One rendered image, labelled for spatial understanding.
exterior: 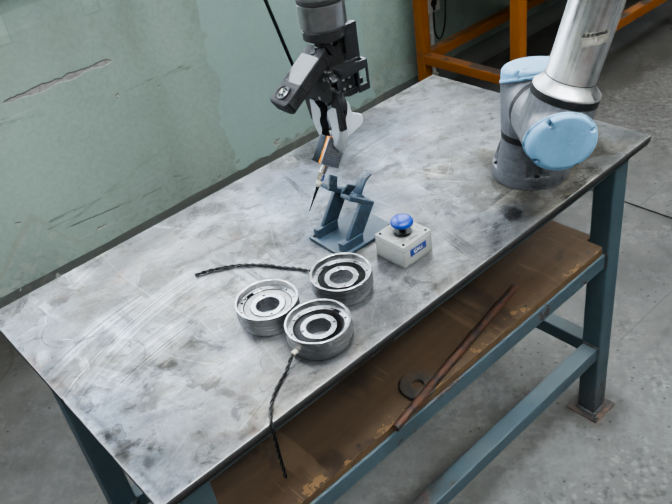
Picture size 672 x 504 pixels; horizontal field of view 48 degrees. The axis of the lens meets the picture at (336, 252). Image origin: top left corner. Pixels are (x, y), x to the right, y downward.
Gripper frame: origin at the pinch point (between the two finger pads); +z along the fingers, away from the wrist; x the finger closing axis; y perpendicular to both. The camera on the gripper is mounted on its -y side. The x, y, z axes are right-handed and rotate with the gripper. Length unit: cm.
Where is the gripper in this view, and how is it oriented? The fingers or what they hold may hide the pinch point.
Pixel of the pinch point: (331, 144)
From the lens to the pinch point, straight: 131.6
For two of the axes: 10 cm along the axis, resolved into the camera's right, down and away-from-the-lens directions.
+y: 7.6, -4.6, 4.6
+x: -6.3, -3.8, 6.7
